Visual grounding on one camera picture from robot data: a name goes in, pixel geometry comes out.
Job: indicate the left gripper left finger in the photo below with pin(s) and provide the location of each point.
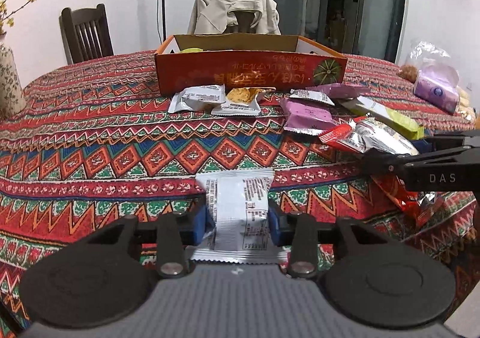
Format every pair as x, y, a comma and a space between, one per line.
107, 275

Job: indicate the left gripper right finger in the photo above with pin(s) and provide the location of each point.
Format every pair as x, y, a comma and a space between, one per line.
364, 274

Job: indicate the green white snack pack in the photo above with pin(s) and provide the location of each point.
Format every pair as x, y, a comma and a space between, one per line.
400, 123

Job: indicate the silver red snack bag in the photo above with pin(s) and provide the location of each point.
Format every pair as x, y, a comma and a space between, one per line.
362, 134

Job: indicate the pink snack pack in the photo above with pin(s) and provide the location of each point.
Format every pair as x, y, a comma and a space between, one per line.
340, 91
306, 119

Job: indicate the purple tissue pack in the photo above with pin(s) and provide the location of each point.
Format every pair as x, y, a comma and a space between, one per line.
436, 83

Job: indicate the clear plastic bag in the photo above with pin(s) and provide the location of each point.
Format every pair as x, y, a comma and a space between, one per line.
423, 53

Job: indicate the colourful patterned tablecloth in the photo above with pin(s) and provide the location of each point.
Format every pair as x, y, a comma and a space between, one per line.
96, 142

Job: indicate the orange cardboard box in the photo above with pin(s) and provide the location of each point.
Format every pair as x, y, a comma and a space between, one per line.
284, 62

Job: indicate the floral ceramic vase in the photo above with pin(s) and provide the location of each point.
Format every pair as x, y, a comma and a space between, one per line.
12, 100

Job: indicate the white grey snack packet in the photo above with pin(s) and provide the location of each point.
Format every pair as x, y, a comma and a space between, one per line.
197, 98

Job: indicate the white yellow snack packet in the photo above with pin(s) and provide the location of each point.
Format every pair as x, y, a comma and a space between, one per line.
242, 102

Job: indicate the dark wooden chair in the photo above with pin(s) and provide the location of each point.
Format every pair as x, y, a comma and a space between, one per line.
87, 33

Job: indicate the wooden chair with jacket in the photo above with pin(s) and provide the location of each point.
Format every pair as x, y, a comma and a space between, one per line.
246, 22

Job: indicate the beige jacket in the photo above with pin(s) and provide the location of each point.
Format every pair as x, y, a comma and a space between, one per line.
216, 16

